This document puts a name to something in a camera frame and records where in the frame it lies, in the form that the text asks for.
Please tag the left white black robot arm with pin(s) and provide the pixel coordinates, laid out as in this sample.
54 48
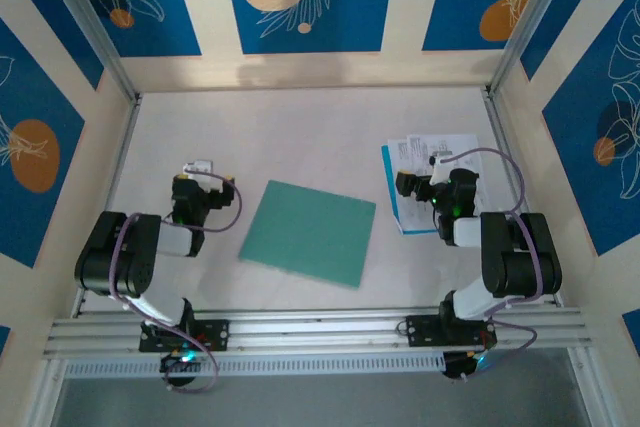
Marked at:
175 239

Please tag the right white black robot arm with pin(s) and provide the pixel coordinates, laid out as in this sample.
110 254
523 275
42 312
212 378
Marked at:
467 232

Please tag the aluminium frame post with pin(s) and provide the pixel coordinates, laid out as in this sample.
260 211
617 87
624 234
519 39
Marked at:
530 12
85 12

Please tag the aluminium table side rail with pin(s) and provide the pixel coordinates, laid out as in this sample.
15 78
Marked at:
497 122
124 147

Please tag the green paper folder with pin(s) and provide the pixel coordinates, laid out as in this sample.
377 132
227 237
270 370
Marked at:
310 232

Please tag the aluminium mounting rail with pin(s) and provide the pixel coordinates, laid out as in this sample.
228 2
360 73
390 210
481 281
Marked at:
320 332

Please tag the white printed paper sheet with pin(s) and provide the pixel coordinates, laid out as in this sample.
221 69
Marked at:
460 144

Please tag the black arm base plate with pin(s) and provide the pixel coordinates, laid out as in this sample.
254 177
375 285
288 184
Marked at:
420 332
220 334

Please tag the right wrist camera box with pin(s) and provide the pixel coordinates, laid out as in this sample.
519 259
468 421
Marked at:
440 172

